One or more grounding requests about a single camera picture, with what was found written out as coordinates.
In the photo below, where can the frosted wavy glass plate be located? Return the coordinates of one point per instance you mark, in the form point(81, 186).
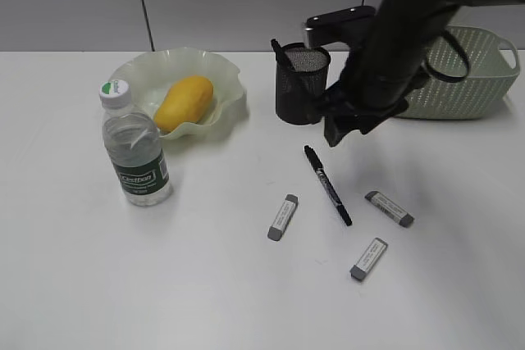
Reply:
point(151, 74)

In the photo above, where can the grey white eraser bottom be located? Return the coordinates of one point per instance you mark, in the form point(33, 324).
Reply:
point(361, 269)

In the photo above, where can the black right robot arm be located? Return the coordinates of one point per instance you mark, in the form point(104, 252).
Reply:
point(387, 61)

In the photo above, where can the pale green plastic basket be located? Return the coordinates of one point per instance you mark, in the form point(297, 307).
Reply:
point(494, 67)

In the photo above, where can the black marker pen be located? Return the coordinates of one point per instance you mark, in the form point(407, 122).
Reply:
point(294, 90)
point(318, 169)

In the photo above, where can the clear water bottle green label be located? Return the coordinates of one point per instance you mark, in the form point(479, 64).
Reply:
point(133, 145)

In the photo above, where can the grey white eraser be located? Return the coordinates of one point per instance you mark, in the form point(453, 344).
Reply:
point(283, 217)
point(390, 208)
point(361, 269)

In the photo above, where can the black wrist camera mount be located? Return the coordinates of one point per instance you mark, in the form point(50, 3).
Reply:
point(348, 26)

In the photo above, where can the yellow mango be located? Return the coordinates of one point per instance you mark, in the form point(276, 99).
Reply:
point(186, 101)

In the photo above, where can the black mesh pen holder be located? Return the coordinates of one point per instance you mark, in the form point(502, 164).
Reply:
point(314, 62)

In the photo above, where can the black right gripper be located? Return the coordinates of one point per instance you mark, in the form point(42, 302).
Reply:
point(342, 115)

